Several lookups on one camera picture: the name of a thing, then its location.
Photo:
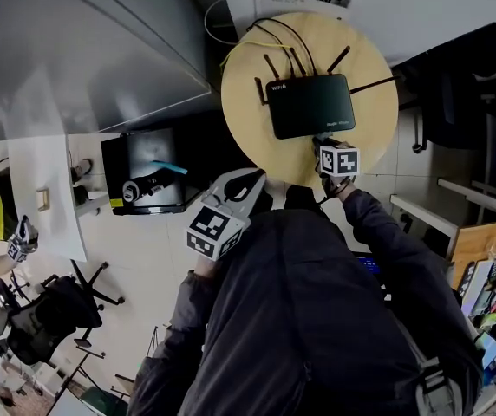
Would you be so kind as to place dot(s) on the grey metal cabinet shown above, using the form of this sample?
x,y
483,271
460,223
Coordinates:
x,y
79,50

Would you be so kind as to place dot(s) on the person's right forearm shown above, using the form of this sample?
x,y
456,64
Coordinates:
x,y
373,219

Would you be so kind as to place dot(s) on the black router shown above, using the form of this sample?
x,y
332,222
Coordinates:
x,y
308,106

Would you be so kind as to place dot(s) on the blue screen device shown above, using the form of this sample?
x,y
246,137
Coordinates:
x,y
369,266

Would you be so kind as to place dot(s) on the black fabric covered chair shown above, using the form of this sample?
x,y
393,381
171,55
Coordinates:
x,y
447,102

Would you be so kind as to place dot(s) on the dark green container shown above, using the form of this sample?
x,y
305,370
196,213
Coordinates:
x,y
105,401

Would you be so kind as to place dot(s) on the teal pen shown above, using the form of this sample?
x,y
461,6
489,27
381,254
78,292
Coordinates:
x,y
170,167

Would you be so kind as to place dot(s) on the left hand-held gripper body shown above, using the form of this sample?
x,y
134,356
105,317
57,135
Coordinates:
x,y
217,232

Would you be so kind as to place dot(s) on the person's dark jacket torso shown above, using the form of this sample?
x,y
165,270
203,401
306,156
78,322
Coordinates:
x,y
295,319

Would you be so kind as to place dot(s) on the black mesh office chair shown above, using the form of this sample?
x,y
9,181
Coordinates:
x,y
40,319

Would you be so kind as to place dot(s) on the small wooden block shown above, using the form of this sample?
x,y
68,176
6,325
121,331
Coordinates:
x,y
43,199

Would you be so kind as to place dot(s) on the black floor cabinet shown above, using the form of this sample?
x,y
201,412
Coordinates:
x,y
144,154

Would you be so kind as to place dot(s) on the black handheld device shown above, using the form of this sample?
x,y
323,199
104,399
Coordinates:
x,y
144,186

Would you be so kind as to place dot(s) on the white table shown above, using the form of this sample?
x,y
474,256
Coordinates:
x,y
57,223

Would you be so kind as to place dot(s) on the person's left forearm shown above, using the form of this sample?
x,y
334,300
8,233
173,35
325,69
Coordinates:
x,y
191,301

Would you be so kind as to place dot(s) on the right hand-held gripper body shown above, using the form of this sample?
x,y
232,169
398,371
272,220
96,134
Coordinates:
x,y
339,160

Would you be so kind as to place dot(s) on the white low shelf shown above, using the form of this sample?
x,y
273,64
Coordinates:
x,y
426,217

